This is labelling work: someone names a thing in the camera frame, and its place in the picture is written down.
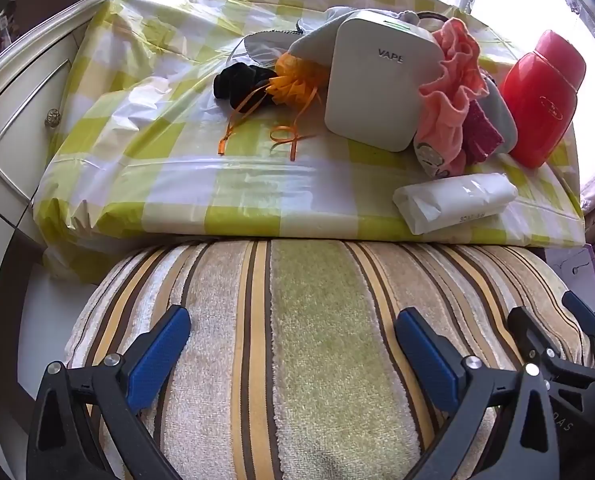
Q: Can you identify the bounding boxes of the orange mesh pouf with ribbon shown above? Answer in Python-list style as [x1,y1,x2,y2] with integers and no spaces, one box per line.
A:
[218,52,331,162]

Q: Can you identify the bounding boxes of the grey cloth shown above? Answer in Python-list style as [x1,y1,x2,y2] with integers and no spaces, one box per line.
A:
[477,77,519,157]
[242,6,423,68]

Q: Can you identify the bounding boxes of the white cabinet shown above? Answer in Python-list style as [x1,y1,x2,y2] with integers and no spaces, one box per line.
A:
[0,0,113,411]

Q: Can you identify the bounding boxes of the striped cushion with fringe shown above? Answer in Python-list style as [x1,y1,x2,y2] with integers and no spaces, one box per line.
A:
[64,240,595,480]

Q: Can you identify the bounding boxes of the purple cardboard box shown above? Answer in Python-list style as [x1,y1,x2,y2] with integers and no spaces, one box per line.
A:
[542,243,595,306]

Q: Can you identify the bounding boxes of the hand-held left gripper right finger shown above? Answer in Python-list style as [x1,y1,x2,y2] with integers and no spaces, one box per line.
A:
[395,308,573,480]

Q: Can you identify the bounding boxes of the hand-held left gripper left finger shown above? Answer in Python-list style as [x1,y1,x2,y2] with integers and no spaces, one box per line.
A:
[24,304,193,480]

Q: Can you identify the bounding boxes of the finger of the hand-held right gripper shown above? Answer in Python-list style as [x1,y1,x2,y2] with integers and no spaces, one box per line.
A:
[561,290,595,361]
[507,306,561,363]

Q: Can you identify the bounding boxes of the white lace curtain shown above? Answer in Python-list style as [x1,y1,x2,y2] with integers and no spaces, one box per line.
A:
[427,0,595,76]

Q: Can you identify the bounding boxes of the magenta fuzzy cloth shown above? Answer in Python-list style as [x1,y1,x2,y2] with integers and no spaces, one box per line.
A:
[461,101,505,163]

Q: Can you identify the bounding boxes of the pink fluffy sock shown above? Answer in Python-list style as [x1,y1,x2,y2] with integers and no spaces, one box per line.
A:
[414,17,488,178]

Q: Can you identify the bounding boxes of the yellow checked plastic tablecloth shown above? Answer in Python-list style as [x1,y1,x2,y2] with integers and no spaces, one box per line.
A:
[32,0,585,286]

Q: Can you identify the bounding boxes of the black scrunchie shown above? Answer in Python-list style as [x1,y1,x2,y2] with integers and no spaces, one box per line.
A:
[213,62,278,111]

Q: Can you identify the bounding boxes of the white plastic device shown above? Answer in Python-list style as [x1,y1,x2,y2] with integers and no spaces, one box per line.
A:
[324,10,445,153]

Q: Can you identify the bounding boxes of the red thermos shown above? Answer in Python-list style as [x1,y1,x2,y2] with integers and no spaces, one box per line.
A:
[500,30,587,168]

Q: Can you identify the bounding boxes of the white tissue packet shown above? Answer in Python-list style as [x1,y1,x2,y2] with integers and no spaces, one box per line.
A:
[392,170,519,235]

